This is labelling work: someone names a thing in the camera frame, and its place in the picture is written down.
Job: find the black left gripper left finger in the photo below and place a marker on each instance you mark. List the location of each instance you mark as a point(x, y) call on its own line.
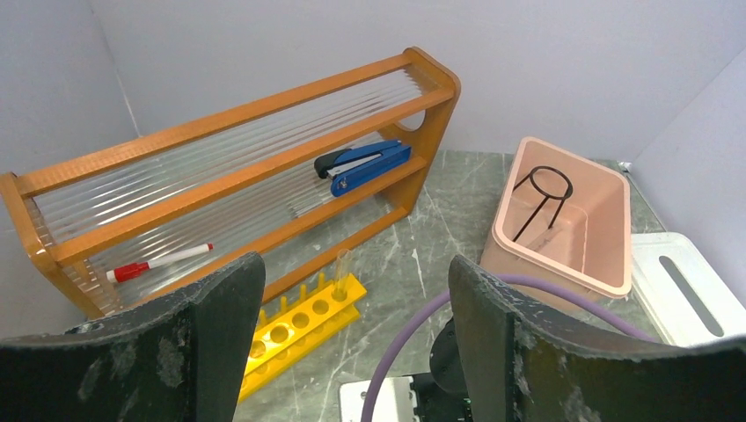
point(179, 357)

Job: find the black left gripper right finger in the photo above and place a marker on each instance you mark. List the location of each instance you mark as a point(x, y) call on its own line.
point(526, 361)

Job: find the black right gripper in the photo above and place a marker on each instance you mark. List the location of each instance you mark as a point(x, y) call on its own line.
point(441, 394)

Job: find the graduated cylinder blue base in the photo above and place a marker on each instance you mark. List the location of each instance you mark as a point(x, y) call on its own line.
point(544, 239)

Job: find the yellow foam tray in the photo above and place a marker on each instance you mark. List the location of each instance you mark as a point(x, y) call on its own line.
point(297, 329)

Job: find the red white marker pen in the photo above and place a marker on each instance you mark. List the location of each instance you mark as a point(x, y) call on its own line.
point(131, 271)

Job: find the pink plastic bin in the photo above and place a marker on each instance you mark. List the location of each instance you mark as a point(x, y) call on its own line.
point(592, 256)

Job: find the clear tube in yellow tray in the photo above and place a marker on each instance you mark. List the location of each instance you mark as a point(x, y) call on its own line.
point(341, 273)

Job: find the white plastic bin lid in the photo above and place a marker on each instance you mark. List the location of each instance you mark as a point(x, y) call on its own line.
point(684, 298)

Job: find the orange wooden shelf rack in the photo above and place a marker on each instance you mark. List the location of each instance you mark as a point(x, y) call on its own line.
point(242, 179)

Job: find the blue black stapler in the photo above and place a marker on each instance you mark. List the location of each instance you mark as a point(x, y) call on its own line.
point(350, 168)

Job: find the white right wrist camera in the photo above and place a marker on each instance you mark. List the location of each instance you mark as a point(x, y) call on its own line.
point(396, 400)

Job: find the black wire tripod stand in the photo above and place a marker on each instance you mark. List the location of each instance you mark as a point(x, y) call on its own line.
point(560, 198)

